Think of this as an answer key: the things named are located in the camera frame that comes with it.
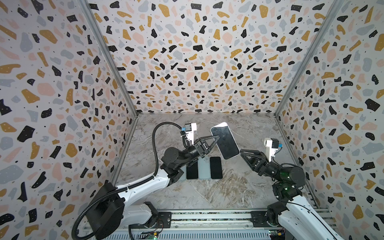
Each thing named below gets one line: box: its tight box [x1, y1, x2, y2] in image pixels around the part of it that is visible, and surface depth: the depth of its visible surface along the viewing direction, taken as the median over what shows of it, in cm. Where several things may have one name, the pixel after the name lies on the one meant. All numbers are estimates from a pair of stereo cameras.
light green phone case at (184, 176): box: [179, 169, 187, 182], surface depth 91 cm
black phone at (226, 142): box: [211, 126, 240, 160], surface depth 61 cm
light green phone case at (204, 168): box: [198, 156, 211, 180], surface depth 94 cm
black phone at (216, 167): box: [210, 156, 223, 179], surface depth 94 cm
